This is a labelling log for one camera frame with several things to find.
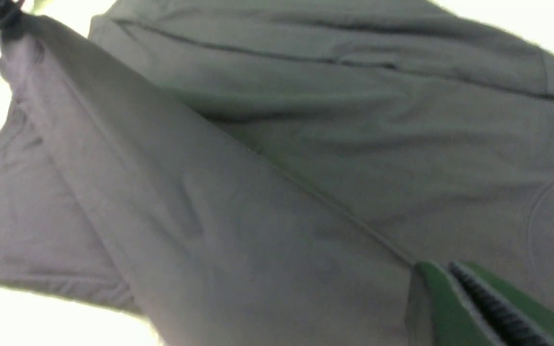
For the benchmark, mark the dark gray long-sleeved shirt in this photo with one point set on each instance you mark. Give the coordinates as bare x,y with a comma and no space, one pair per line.
268,172

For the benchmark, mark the green right gripper finger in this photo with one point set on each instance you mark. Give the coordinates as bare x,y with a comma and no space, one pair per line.
464,304

